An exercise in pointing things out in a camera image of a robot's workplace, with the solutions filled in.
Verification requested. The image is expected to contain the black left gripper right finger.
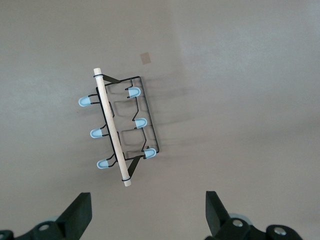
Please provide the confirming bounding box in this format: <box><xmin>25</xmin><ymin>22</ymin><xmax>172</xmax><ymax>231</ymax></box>
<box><xmin>204</xmin><ymin>191</ymin><xmax>301</xmax><ymax>240</ymax></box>

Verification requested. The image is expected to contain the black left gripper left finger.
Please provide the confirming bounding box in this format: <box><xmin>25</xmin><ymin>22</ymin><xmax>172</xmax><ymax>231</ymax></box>
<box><xmin>0</xmin><ymin>192</ymin><xmax>93</xmax><ymax>240</ymax></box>

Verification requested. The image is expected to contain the black wire cup holder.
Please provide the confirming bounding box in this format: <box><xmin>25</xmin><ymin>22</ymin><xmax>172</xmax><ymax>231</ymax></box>
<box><xmin>77</xmin><ymin>67</ymin><xmax>161</xmax><ymax>188</ymax></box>

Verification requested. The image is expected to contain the small brown tape square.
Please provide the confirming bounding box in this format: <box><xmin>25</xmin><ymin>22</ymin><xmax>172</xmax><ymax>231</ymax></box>
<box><xmin>139</xmin><ymin>51</ymin><xmax>153</xmax><ymax>65</ymax></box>

